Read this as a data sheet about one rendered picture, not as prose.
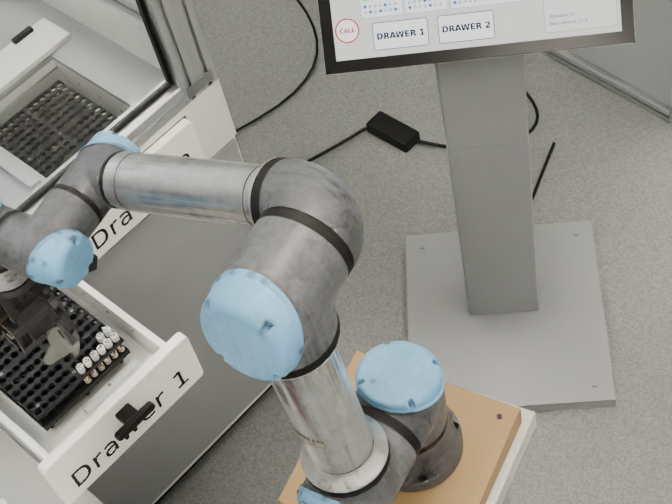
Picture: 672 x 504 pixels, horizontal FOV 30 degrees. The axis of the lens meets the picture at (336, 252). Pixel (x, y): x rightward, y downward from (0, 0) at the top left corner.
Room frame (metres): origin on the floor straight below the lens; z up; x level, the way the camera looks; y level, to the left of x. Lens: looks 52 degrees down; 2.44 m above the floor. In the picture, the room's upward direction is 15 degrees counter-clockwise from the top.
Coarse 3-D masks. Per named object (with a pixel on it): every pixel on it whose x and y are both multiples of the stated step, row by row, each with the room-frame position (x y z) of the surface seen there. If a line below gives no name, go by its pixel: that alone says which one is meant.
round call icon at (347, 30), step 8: (336, 24) 1.59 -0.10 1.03; (344, 24) 1.59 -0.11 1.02; (352, 24) 1.59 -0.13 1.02; (336, 32) 1.59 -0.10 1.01; (344, 32) 1.58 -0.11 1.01; (352, 32) 1.58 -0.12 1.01; (336, 40) 1.58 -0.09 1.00; (344, 40) 1.58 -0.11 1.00; (352, 40) 1.57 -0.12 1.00; (360, 40) 1.57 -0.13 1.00
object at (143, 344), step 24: (72, 288) 1.32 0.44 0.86; (96, 312) 1.28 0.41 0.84; (120, 312) 1.22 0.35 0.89; (120, 336) 1.22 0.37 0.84; (144, 336) 1.16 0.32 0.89; (144, 360) 1.16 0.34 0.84; (0, 408) 1.14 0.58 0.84; (72, 408) 1.11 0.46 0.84; (24, 432) 1.05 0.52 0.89; (48, 432) 1.07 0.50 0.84
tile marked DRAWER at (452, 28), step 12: (468, 12) 1.54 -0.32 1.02; (480, 12) 1.54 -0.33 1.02; (492, 12) 1.53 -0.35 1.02; (444, 24) 1.54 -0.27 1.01; (456, 24) 1.54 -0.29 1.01; (468, 24) 1.53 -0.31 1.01; (480, 24) 1.53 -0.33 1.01; (492, 24) 1.52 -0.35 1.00; (444, 36) 1.53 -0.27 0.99; (456, 36) 1.52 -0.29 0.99; (468, 36) 1.52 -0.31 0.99; (480, 36) 1.51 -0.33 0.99; (492, 36) 1.51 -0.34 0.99
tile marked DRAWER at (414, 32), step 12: (372, 24) 1.58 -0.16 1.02; (384, 24) 1.57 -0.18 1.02; (396, 24) 1.57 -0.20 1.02; (408, 24) 1.56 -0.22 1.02; (420, 24) 1.55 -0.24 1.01; (372, 36) 1.57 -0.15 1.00; (384, 36) 1.56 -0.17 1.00; (396, 36) 1.55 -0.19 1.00; (408, 36) 1.55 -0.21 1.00; (420, 36) 1.54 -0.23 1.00; (384, 48) 1.55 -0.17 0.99; (396, 48) 1.54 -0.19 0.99
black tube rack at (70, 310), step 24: (72, 312) 1.24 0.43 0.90; (0, 336) 1.23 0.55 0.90; (0, 360) 1.19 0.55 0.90; (24, 360) 1.18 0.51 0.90; (72, 360) 1.15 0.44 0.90; (120, 360) 1.15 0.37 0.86; (0, 384) 1.17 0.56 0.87; (24, 384) 1.13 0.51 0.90; (48, 384) 1.12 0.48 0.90; (96, 384) 1.12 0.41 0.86; (24, 408) 1.11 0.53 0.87
